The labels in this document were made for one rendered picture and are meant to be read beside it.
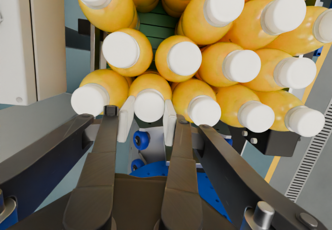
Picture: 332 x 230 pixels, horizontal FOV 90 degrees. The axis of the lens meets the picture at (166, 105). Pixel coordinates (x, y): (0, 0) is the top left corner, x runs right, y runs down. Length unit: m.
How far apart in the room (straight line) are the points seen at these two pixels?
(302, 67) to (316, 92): 1.65
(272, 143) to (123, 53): 0.35
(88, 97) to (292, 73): 0.25
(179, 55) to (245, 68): 0.08
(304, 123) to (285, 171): 1.79
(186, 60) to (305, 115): 0.18
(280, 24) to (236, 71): 0.07
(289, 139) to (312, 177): 1.87
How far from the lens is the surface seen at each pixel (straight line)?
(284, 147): 0.45
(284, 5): 0.25
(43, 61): 0.29
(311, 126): 0.30
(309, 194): 2.42
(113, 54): 0.20
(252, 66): 0.23
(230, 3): 0.22
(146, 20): 0.42
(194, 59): 0.20
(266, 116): 0.26
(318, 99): 1.95
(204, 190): 0.36
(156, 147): 0.44
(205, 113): 0.22
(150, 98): 0.20
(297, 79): 0.27
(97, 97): 0.21
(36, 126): 0.92
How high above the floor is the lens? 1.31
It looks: 75 degrees down
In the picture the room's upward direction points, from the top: 166 degrees clockwise
